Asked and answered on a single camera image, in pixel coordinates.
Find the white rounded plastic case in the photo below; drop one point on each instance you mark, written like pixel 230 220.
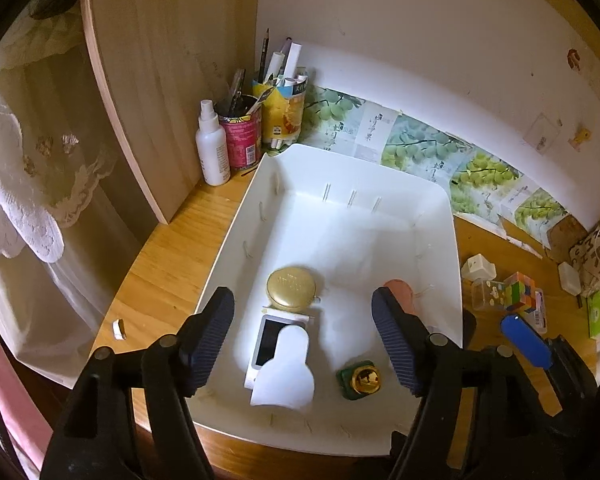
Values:
pixel 570 277

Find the yellow cartoon clip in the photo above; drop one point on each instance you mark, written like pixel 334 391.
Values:
pixel 581 137

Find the small white plastic piece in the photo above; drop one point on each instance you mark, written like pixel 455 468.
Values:
pixel 117 329

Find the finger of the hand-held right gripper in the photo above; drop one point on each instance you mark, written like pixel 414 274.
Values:
pixel 468 329
pixel 525 342

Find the red can pen holder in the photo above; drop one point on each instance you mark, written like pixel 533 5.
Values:
pixel 240 142

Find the yellow can pen holder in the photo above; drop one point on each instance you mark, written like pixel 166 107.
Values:
pixel 282 117

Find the thick white marker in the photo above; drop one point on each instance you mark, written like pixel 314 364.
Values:
pixel 292 62

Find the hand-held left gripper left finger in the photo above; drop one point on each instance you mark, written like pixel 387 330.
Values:
pixel 207 340

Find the white plastic storage bin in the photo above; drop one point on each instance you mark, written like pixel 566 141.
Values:
pixel 355 240

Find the printed fabric bag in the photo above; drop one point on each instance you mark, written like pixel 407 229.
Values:
pixel 597 255

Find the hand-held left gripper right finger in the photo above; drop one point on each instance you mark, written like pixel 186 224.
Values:
pixel 397 345

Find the dark pencil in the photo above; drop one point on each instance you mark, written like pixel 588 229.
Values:
pixel 265 52

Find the brown printed cardboard piece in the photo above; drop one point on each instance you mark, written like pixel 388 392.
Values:
pixel 565 235

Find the translucent square sticker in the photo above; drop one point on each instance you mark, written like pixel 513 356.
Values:
pixel 542 132

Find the black hairpin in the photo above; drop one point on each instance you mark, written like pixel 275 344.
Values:
pixel 250 172

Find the white handheld digital device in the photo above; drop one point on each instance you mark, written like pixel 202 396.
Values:
pixel 267 345

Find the white plastic gadget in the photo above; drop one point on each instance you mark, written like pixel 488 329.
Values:
pixel 282 370

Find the clear plastic box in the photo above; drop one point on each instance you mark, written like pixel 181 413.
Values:
pixel 539 312

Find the red wall sticker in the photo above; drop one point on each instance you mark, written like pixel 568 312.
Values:
pixel 574 58

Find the thin white marker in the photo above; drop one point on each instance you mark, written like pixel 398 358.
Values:
pixel 275 66

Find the wooden desk hutch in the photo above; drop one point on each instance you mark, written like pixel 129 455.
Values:
pixel 155 85

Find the green bottle with gold cap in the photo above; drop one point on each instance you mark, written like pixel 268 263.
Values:
pixel 347 382

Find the white charger block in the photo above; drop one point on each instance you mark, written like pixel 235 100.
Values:
pixel 478 266

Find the clear acrylic block with stickers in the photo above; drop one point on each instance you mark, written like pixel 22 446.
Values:
pixel 485 295

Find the colourful puzzle cube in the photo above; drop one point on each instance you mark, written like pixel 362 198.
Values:
pixel 517 290

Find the white spray bottle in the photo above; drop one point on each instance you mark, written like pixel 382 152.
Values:
pixel 212 145

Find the white lace curtain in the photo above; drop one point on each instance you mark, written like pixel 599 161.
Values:
pixel 20 185

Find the gold round compact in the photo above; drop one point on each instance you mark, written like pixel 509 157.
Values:
pixel 291 287

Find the pink cloth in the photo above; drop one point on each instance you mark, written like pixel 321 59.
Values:
pixel 10 410

